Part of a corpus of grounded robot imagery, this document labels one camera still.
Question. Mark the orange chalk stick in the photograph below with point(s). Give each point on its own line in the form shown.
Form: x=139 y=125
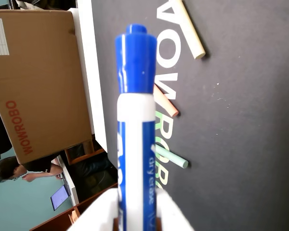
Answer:
x=167 y=103

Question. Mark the blue dry erase marker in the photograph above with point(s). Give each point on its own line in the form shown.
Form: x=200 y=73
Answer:
x=136 y=108

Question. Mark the green chalk stick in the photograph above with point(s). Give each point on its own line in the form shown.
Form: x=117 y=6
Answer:
x=175 y=158

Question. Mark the person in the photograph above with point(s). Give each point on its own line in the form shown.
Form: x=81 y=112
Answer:
x=9 y=168

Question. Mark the cardboard box WOWROBO print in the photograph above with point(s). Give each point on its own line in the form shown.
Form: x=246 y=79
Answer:
x=43 y=84

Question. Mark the white desk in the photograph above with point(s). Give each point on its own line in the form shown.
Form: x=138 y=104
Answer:
x=69 y=183

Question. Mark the yellow chalk stick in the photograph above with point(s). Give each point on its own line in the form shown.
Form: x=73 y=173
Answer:
x=191 y=36

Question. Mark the brown wooden shelf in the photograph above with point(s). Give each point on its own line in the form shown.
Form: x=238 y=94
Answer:
x=57 y=220

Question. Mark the open laptop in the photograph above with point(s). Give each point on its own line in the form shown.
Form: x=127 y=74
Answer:
x=59 y=197

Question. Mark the grey WOWROBO mat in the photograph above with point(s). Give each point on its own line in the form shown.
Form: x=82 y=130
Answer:
x=243 y=132

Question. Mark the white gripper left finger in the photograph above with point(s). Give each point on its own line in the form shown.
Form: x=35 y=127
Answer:
x=98 y=211

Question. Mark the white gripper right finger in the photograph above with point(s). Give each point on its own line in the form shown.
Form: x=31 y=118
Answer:
x=171 y=214

